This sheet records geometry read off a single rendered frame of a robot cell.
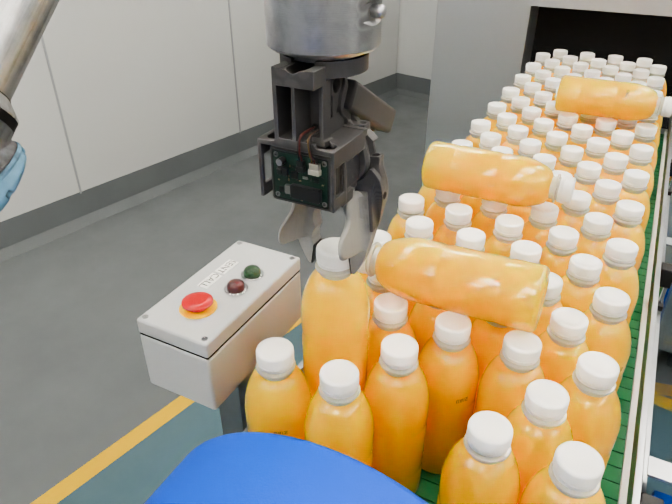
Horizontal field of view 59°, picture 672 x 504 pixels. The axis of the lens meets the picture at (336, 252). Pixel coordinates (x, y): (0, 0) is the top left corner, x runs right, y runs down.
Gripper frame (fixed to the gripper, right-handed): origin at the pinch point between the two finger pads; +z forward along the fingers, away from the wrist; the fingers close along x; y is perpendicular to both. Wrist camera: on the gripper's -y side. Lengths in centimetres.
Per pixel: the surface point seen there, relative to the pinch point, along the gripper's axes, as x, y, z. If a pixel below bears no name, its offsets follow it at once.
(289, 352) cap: -2.0, 6.3, 9.1
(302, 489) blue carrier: 11.9, 27.0, -2.9
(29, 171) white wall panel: -230, -122, 87
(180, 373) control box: -15.9, 8.1, 16.6
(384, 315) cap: 3.8, -4.5, 9.8
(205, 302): -15.2, 3.1, 9.4
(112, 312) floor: -150, -87, 121
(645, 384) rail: 32.8, -22.1, 22.5
